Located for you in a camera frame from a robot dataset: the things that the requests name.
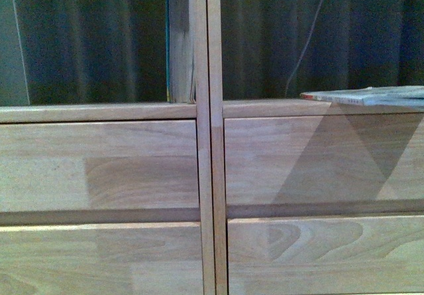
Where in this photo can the white book with red spine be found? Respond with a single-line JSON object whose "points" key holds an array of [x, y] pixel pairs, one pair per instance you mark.
{"points": [[403, 96]]}

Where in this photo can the right wooden shelf cabinet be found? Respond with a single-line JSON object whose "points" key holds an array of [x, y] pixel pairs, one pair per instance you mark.
{"points": [[223, 109]]}

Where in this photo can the dark pleated curtain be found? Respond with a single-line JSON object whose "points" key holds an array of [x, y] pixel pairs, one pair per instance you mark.
{"points": [[125, 51]]}

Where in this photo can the upper right wooden drawer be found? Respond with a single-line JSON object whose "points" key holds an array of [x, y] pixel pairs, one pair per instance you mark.
{"points": [[324, 159]]}

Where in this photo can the lower right wooden drawer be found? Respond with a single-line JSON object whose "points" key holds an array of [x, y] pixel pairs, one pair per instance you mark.
{"points": [[330, 255]]}

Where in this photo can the white vertical pole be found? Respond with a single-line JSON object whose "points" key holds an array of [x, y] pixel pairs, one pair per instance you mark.
{"points": [[28, 102]]}

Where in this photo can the left wooden shelf cabinet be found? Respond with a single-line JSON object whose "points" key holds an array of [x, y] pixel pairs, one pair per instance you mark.
{"points": [[194, 108]]}

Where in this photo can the wooden shelf cabinet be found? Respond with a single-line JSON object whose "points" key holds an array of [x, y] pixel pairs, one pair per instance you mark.
{"points": [[194, 108], [223, 109]]}

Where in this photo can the wooden drawer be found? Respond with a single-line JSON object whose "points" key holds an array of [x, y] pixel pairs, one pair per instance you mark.
{"points": [[121, 258], [99, 166], [324, 159], [330, 255]]}

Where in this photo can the lower left wooden drawer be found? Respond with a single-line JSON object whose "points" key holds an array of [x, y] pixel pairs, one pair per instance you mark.
{"points": [[121, 258]]}

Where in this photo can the upper left wooden drawer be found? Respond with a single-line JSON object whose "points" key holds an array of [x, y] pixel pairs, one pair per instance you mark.
{"points": [[99, 166]]}

